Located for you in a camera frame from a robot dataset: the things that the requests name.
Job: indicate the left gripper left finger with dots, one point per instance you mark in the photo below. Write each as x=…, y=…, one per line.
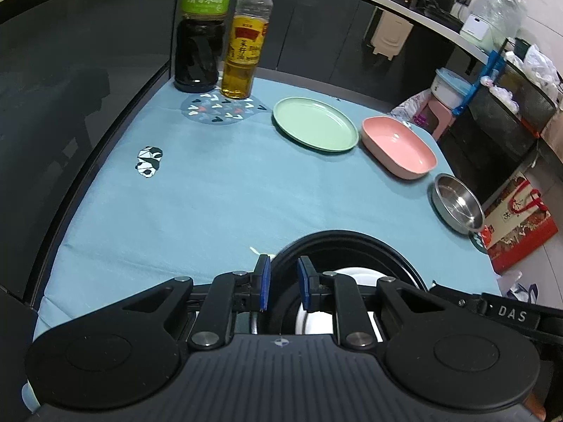
x=203, y=317

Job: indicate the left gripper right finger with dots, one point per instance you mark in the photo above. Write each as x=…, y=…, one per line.
x=391, y=316

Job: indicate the black plastic bowl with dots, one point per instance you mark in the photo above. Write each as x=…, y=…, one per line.
x=327, y=250

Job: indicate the stainless steel bowl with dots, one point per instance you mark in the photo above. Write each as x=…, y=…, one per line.
x=457, y=206

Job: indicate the pink square dish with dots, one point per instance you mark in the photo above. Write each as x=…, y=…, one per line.
x=400, y=150

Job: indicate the green plate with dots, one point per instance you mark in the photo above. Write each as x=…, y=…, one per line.
x=315, y=124

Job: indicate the person's hand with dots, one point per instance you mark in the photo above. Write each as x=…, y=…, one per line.
x=534, y=405

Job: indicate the white plastic bag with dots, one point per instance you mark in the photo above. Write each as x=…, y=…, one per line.
x=510, y=286

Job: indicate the red gift bag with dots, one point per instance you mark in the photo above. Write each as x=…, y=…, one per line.
x=516, y=224

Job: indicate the blue tablecloth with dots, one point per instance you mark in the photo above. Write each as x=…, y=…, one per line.
x=178, y=196

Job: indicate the pink plastic stool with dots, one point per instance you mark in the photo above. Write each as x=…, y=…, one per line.
x=434, y=117

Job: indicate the black mesh rack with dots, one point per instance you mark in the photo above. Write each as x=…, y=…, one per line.
x=500, y=127

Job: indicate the white blue lidded pot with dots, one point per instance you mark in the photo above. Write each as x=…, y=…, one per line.
x=449, y=88

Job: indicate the beige hanging bin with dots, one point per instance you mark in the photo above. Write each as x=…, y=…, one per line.
x=390, y=35

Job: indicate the yellow oil bottle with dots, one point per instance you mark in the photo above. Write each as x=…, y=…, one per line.
x=248, y=30

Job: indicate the dark vinegar bottle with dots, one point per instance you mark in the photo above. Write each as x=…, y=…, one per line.
x=199, y=44

